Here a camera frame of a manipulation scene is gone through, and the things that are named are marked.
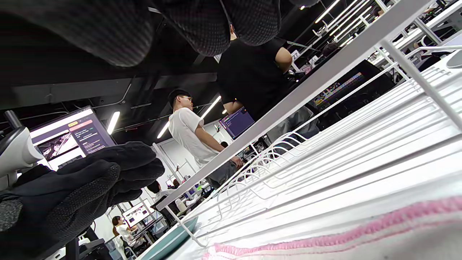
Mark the white wire dish rack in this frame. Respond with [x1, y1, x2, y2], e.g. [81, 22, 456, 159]
[155, 0, 462, 260]

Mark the large computer monitor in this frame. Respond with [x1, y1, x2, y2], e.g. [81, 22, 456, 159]
[30, 106, 117, 170]

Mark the teal plate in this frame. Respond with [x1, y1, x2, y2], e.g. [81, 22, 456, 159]
[139, 217, 199, 260]

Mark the ceiling light strip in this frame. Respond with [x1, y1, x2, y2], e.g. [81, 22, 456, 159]
[106, 111, 121, 135]
[200, 96, 221, 120]

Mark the left hand controller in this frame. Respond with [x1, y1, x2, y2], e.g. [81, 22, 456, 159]
[0, 126, 44, 191]

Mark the person's left hand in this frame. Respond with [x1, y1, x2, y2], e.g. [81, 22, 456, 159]
[0, 142, 165, 260]

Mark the person's right hand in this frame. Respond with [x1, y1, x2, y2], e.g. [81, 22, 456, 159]
[0, 0, 320, 68]

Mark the purple screen monitor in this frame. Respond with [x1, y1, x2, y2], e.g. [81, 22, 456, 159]
[219, 107, 255, 140]

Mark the white pink-edged dish cloth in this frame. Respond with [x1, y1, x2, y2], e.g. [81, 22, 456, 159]
[202, 197, 462, 260]

